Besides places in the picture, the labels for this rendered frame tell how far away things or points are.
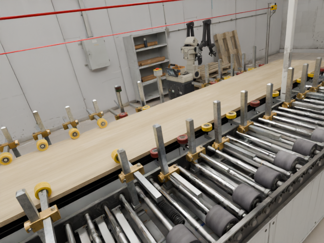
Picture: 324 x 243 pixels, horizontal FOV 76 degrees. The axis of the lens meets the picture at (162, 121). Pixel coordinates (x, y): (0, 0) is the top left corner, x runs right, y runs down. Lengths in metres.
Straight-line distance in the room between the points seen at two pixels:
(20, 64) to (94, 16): 1.69
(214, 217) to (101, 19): 4.45
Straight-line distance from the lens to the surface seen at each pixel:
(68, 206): 1.41
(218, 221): 1.03
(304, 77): 2.36
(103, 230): 1.25
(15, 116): 4.79
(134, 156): 1.40
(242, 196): 1.15
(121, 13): 5.09
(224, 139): 1.58
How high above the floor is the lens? 1.65
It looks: 25 degrees down
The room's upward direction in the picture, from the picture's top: 10 degrees counter-clockwise
